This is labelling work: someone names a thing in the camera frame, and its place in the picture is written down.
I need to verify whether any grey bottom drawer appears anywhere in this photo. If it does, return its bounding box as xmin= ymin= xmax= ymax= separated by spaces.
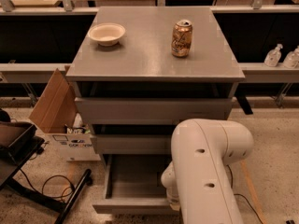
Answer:
xmin=93 ymin=155 xmax=178 ymax=216

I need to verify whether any grey drawer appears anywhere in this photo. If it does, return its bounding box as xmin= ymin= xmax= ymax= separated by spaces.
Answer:
xmin=75 ymin=98 xmax=232 ymax=125
xmin=93 ymin=155 xmax=178 ymax=216
xmin=91 ymin=134 xmax=171 ymax=155

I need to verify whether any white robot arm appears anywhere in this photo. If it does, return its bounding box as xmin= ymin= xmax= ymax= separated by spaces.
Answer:
xmin=161 ymin=119 xmax=254 ymax=224

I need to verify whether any grey middle drawer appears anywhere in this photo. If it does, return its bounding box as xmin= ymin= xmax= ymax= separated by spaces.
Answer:
xmin=91 ymin=134 xmax=171 ymax=155

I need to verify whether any grey drawer cabinet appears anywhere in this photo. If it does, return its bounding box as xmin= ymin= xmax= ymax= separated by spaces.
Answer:
xmin=65 ymin=6 xmax=246 ymax=173

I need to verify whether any grey top drawer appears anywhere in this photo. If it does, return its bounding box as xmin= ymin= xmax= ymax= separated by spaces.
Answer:
xmin=75 ymin=98 xmax=232 ymax=125

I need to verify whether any open cardboard box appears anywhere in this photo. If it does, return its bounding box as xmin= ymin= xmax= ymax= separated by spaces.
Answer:
xmin=29 ymin=69 xmax=100 ymax=161

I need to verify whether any gold soda can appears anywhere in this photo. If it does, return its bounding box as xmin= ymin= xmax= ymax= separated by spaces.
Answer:
xmin=171 ymin=20 xmax=192 ymax=58

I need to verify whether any black rolling stand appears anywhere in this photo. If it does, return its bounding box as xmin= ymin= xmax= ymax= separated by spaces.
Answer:
xmin=0 ymin=137 xmax=92 ymax=224

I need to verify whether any clear sanitizer pump bottle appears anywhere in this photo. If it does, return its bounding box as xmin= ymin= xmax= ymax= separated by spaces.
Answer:
xmin=264 ymin=44 xmax=283 ymax=67

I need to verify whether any black tray on stand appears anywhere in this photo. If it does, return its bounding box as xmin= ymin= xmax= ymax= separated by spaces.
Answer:
xmin=0 ymin=121 xmax=36 ymax=160

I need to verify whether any white paper bowl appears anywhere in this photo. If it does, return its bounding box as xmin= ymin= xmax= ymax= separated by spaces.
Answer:
xmin=88 ymin=23 xmax=126 ymax=47

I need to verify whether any black adapter cable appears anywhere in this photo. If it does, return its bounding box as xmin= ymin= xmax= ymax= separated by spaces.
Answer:
xmin=227 ymin=164 xmax=265 ymax=224

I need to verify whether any black looped floor cable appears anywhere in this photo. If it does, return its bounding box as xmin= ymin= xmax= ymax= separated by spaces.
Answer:
xmin=19 ymin=168 xmax=77 ymax=203

